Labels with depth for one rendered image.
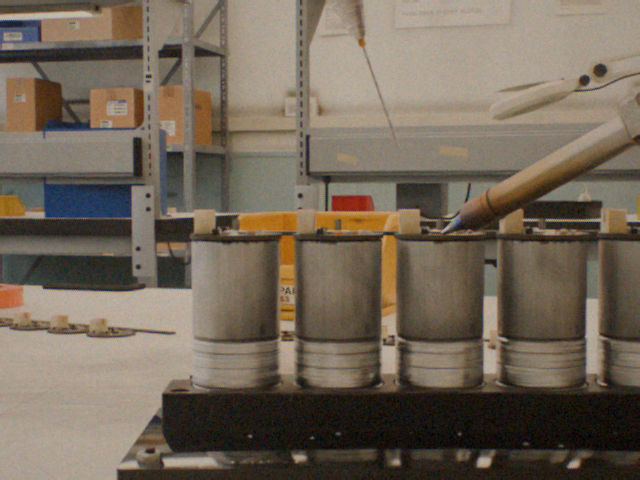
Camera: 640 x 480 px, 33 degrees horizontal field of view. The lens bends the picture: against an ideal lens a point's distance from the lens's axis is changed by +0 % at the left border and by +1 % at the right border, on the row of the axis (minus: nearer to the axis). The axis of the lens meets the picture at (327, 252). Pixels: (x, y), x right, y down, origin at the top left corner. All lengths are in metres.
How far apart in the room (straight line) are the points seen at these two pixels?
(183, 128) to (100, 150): 1.74
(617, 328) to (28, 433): 0.18
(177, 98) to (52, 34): 0.61
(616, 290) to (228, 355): 0.11
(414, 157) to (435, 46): 2.22
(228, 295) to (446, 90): 4.50
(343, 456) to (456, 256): 0.06
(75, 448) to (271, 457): 0.08
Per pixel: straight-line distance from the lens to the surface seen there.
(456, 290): 0.29
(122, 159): 2.85
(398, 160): 2.62
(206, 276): 0.29
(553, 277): 0.29
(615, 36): 4.74
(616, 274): 0.30
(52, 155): 2.94
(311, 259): 0.29
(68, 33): 4.83
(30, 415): 0.37
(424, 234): 0.29
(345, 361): 0.29
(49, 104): 5.12
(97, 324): 0.57
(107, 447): 0.32
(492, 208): 0.27
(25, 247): 3.06
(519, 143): 2.58
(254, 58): 5.00
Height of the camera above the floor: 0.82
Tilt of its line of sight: 3 degrees down
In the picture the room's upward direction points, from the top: straight up
